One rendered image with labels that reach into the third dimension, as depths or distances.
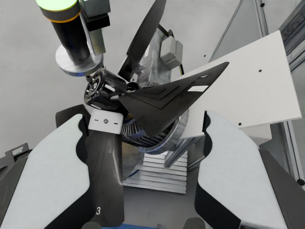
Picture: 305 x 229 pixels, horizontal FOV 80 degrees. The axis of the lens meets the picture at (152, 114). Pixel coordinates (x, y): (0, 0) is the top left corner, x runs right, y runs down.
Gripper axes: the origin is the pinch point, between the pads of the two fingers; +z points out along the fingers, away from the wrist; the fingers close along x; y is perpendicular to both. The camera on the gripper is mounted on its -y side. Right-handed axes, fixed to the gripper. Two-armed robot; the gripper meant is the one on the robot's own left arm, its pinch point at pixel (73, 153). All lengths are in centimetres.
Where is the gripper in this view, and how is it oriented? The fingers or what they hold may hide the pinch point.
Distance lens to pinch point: 54.8
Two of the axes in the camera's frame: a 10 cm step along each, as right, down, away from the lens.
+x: -0.3, 5.0, 8.6
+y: -5.1, -7.5, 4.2
